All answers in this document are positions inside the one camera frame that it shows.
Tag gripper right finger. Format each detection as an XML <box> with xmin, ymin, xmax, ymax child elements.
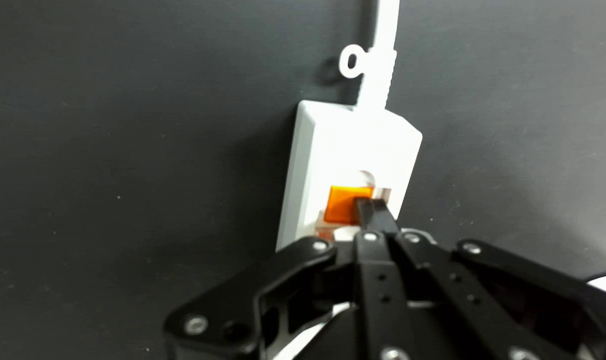
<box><xmin>382</xmin><ymin>198</ymin><xmax>606</xmax><ymax>360</ymax></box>

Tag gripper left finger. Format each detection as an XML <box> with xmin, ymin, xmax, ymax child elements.
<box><xmin>163</xmin><ymin>197</ymin><xmax>414</xmax><ymax>360</ymax></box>

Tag white power strip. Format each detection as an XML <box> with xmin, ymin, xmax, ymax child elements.
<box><xmin>273</xmin><ymin>100</ymin><xmax>424</xmax><ymax>360</ymax></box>

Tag white cable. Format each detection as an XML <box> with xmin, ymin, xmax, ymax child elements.
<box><xmin>339</xmin><ymin>0</ymin><xmax>401</xmax><ymax>112</ymax></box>

